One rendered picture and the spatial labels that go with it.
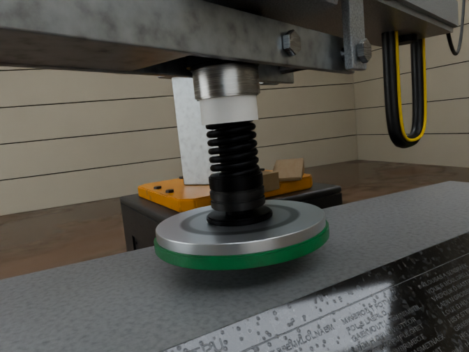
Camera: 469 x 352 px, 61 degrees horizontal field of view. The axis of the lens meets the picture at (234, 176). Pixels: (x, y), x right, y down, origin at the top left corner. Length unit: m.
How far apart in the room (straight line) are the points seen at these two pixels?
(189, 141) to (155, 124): 5.18
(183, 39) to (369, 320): 0.33
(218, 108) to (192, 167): 0.92
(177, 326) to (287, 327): 0.10
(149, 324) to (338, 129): 7.72
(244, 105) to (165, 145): 6.12
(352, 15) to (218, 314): 0.43
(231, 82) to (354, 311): 0.28
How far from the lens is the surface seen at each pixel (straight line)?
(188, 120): 1.37
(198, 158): 1.36
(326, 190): 1.33
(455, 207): 0.77
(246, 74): 0.47
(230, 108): 0.46
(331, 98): 7.97
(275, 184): 1.14
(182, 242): 0.44
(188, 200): 1.14
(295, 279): 0.46
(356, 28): 0.63
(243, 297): 0.43
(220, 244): 0.41
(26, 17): 0.30
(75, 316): 0.46
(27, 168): 6.45
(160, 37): 0.36
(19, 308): 0.52
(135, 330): 0.40
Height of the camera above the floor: 0.98
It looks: 8 degrees down
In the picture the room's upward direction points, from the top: 6 degrees counter-clockwise
